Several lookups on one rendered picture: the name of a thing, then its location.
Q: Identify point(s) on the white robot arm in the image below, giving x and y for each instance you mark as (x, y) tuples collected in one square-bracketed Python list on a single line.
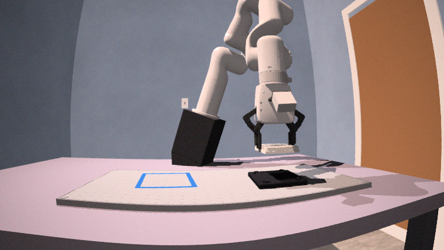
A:
[(270, 55)]

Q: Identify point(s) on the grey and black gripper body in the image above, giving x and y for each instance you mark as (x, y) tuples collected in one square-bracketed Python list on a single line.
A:
[(265, 110)]

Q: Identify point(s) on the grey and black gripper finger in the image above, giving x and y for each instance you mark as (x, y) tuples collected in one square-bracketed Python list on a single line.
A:
[(255, 128), (294, 127)]

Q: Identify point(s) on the blue tape outline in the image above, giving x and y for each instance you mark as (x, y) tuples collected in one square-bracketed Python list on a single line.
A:
[(192, 182)]

